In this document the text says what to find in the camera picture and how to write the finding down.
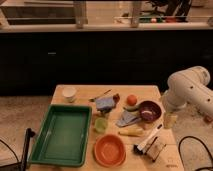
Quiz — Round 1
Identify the dark maroon bowl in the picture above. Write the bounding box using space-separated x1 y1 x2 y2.
139 101 162 123

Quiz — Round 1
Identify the green cucumber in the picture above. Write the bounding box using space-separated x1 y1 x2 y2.
123 105 139 112

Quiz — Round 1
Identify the black stand left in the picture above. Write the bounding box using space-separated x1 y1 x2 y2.
0 128 35 171

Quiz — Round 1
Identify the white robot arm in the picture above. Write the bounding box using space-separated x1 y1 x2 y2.
161 66 213 129

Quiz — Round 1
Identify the small green cup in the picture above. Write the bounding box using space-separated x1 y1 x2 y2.
94 117 108 133

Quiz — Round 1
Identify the orange bowl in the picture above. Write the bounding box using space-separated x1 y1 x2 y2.
93 134 126 167

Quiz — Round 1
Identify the orange fruit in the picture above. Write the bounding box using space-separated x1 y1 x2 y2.
126 95 137 106

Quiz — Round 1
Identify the blue-grey cloth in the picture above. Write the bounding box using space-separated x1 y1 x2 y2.
116 111 141 127

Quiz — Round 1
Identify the small brown object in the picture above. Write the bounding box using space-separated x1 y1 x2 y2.
113 94 120 102

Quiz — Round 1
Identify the green plastic tray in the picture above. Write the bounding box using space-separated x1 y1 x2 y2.
29 105 92 167

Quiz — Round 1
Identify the white handled brush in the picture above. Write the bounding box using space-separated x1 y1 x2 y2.
133 124 163 155

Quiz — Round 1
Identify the yellow corn cob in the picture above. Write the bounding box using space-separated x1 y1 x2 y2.
118 128 144 136

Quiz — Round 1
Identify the black cable right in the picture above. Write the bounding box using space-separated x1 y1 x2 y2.
178 135 213 171

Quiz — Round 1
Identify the white cup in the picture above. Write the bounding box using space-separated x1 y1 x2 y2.
62 87 77 103

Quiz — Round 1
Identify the wooden block with black frame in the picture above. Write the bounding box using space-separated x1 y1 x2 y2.
146 137 166 162

